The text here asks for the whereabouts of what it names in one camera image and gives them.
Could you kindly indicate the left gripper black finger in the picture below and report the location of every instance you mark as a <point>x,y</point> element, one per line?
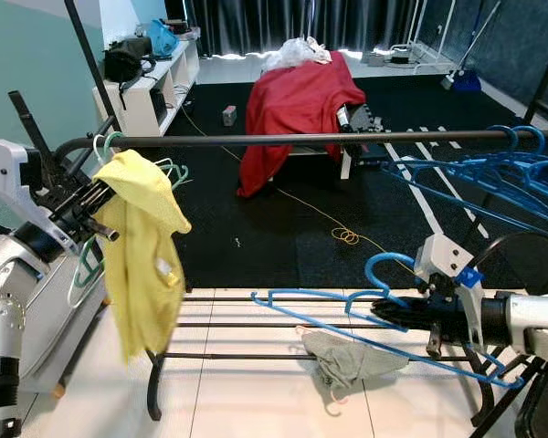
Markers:
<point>102,228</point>
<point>96,192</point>

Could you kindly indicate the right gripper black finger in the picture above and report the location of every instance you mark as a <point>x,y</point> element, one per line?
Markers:
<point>406,307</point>
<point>409,324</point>

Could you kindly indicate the yellow printed T-shirt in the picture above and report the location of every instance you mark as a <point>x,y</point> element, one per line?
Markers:
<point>142,274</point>

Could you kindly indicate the green plastic hanger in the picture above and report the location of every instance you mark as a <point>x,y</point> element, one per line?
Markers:
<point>89,269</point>

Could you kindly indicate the crumpled grey cloth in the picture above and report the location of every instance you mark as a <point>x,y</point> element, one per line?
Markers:
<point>347,360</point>

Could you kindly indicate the white shelf unit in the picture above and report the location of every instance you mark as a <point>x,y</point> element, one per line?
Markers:
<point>137,105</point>

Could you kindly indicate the grey ottoman with wooden legs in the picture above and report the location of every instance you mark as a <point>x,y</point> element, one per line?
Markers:
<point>68,338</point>

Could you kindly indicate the black bag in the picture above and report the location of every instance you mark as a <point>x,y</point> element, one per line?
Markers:
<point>123,62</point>

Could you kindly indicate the small grey box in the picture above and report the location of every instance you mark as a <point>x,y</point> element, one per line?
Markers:
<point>229,115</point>

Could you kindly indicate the blue bag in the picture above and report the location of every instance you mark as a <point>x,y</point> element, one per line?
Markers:
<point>162,38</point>

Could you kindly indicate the black metal machine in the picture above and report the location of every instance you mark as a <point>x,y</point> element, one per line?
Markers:
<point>361,123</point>

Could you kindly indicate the black metal clothes rack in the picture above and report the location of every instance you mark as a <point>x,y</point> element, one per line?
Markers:
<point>301,139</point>

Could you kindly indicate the blue mop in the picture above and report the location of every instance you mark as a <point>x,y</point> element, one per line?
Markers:
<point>466,82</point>

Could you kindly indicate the red cover cloth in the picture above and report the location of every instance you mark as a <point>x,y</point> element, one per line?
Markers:
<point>297,109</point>

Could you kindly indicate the white plastic bag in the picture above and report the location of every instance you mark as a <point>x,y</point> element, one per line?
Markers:
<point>292,55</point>

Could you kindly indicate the black curtain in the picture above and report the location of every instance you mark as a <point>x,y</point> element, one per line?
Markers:
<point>347,23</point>

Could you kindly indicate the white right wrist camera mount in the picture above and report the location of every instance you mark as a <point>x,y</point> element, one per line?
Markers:
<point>438,255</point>

